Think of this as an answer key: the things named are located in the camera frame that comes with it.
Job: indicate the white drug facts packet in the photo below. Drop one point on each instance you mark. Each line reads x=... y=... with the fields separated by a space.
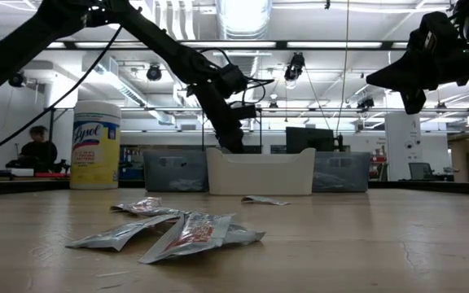
x=120 y=236
x=244 y=236

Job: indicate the black ceiling spotlight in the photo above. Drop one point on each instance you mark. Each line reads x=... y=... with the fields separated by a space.
x=16 y=79
x=295 y=65
x=153 y=73
x=366 y=103

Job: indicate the rig light bar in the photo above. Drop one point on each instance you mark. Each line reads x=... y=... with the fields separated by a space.
x=332 y=45

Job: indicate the white plastic bin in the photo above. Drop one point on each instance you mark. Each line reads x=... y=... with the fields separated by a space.
x=259 y=175

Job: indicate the silver ventilation duct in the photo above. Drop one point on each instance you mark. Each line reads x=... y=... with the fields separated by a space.
x=242 y=16

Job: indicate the black office chair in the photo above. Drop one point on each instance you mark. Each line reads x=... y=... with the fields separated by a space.
x=419 y=170

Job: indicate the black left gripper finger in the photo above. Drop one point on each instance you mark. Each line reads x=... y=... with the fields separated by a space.
x=232 y=144

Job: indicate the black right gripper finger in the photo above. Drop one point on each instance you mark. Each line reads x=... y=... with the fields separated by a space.
x=397 y=75

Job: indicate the person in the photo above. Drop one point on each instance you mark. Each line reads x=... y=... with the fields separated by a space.
x=39 y=152

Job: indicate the black metal table frame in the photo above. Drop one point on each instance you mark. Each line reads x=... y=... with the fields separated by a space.
x=23 y=187

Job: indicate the translucent grey plastic bin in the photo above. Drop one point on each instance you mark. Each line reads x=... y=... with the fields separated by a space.
x=348 y=163
x=173 y=167

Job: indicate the yellow Lysol wipes canister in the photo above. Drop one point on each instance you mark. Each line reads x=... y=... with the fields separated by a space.
x=96 y=163

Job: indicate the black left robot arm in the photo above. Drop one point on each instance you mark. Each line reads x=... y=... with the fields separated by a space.
x=14 y=49

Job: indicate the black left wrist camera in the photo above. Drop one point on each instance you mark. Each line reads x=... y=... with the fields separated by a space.
x=232 y=79

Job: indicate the white square pillar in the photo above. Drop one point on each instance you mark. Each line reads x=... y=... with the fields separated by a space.
x=403 y=146

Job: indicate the black computer monitor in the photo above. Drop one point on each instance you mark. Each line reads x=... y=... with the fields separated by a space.
x=308 y=140

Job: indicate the white packet red label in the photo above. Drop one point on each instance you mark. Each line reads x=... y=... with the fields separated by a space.
x=149 y=207
x=194 y=238
x=265 y=200

